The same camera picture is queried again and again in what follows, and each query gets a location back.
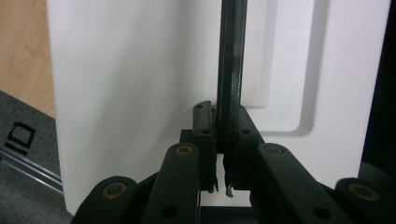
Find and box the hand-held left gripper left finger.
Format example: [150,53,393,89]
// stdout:
[180,100,219,194]

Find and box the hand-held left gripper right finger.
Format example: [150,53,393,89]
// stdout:
[223,105,266,199]

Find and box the black appliance door handle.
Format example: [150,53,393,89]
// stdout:
[215,0,249,155]

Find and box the white plastic board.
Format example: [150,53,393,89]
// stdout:
[46,0,392,217]

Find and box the dark curtain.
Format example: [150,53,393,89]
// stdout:
[358,0,396,188]

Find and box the silver metal floor rail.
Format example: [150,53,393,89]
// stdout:
[0,145,64,196]

